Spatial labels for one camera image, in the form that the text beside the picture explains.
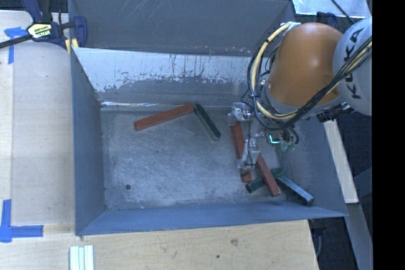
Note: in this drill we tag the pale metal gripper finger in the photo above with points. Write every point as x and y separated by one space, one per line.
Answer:
250 155
238 113

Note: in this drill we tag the red-brown flat block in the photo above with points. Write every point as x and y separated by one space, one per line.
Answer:
163 117
268 177
238 139

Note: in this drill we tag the dark green flat block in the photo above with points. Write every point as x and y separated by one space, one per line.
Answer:
257 184
295 190
207 121

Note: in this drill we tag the grey metal bin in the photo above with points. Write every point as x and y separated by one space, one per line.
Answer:
177 164

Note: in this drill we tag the pale wood flat board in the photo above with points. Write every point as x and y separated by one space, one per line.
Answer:
41 136

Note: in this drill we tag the black cylinder on white bracket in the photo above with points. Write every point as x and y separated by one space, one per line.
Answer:
332 113

